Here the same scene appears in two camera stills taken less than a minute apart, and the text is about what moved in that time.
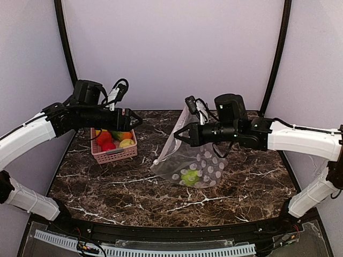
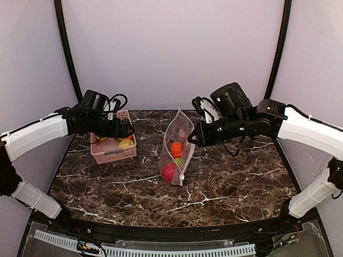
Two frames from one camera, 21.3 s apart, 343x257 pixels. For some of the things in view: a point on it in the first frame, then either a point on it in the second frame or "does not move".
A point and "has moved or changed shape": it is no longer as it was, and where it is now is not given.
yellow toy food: [97, 131] has moved or changed shape
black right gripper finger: [176, 134] -> [196, 132]
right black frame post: [286, 15] does not move
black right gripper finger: [186, 140] -> [195, 141]
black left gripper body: [126, 119] -> [119, 128]
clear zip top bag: [179, 163] has moved or changed shape
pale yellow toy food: [126, 142] does not move
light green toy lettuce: [191, 177] -> [181, 162]
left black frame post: [64, 38] does not move
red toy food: [108, 146] -> [168, 172]
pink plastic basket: [119, 152] does not move
